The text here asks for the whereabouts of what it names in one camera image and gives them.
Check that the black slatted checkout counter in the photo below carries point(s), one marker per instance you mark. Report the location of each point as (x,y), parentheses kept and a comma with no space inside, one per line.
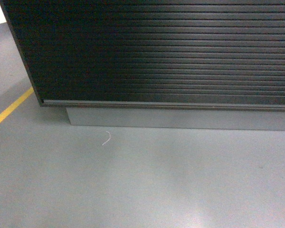
(199,64)

